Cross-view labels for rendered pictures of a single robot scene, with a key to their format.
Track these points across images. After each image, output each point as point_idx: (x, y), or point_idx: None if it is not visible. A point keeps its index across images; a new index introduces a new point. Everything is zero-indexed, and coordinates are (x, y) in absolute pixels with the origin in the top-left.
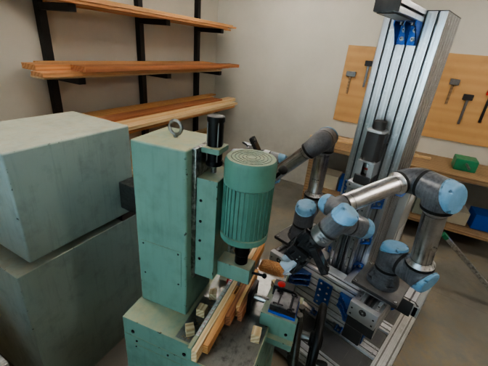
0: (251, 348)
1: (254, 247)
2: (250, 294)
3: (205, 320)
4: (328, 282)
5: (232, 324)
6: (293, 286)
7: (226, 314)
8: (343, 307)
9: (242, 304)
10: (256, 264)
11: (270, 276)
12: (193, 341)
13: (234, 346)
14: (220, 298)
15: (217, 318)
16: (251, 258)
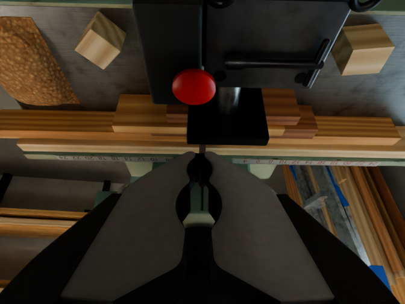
0: (395, 38)
1: (28, 149)
2: (266, 142)
3: (338, 164)
4: None
5: (306, 102)
6: (159, 19)
7: (307, 137)
8: None
9: (271, 123)
10: (62, 109)
11: (69, 63)
12: (393, 163)
13: (378, 79)
14: (268, 160)
15: (319, 145)
16: (75, 141)
